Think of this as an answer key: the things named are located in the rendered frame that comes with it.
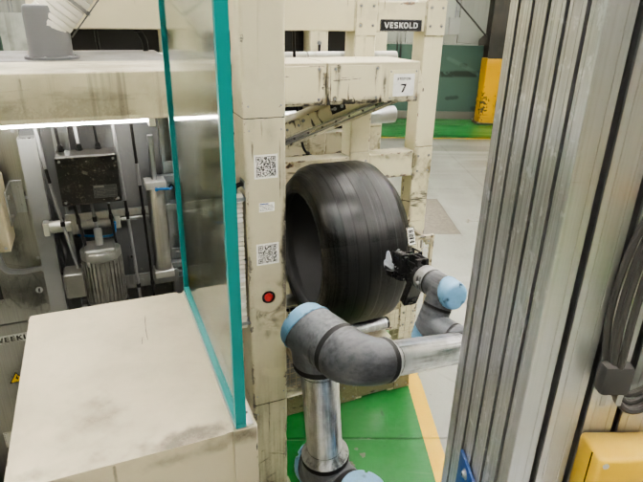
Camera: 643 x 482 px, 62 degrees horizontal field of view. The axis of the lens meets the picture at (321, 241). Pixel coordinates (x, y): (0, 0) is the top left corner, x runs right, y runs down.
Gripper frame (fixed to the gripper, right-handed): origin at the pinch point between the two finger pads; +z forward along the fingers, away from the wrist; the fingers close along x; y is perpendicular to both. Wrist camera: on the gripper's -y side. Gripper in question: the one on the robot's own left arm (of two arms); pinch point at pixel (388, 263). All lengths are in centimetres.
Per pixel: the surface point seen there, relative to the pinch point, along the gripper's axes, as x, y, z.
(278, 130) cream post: 28, 41, 16
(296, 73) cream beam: 13, 58, 41
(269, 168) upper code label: 31.2, 29.8, 17.7
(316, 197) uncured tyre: 16.9, 19.7, 16.1
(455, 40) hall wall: -585, 120, 779
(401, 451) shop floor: -37, -118, 51
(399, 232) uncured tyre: -5.7, 8.4, 2.9
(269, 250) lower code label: 31.7, 3.1, 21.0
